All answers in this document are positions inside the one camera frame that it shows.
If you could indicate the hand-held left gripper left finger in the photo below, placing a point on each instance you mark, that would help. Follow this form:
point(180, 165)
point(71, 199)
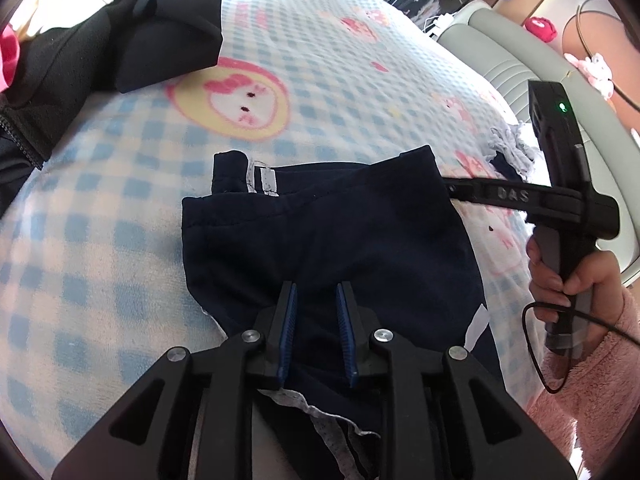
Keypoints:
point(287, 330)

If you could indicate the thin metal hoop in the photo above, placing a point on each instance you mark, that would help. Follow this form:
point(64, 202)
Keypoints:
point(577, 30)

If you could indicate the navy white-striped shorts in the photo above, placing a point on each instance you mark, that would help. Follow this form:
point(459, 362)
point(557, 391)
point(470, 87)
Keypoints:
point(350, 235)

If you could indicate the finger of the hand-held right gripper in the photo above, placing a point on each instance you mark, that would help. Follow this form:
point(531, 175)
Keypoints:
point(465, 192)

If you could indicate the person's right hand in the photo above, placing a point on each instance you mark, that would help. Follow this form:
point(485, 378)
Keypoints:
point(605, 272)

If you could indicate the stack of folded white clothes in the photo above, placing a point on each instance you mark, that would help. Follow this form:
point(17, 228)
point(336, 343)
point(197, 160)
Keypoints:
point(512, 147)

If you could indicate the pink white plush toy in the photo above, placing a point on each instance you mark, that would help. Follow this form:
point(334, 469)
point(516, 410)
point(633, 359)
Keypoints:
point(595, 70)

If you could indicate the checkered cartoon printed blanket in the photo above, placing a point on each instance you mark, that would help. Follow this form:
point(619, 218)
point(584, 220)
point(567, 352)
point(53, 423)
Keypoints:
point(125, 260)

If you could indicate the red plush toy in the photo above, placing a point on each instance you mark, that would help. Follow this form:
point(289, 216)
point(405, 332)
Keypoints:
point(541, 27)

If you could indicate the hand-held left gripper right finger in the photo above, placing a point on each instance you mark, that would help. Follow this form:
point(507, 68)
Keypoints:
point(346, 335)

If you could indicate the grey padded headboard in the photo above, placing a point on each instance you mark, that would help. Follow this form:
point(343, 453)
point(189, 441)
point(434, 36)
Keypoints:
point(500, 55)

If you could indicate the pile of unfolded clothes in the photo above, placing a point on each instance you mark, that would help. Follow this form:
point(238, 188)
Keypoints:
point(75, 60)

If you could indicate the pink garment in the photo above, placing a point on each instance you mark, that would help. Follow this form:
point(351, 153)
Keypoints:
point(7, 60)

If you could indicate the white charger plug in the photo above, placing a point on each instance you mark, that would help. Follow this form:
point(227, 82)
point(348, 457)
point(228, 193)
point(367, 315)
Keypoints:
point(440, 21)

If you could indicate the person's right forearm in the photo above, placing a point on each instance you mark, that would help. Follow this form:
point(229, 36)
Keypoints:
point(595, 385)

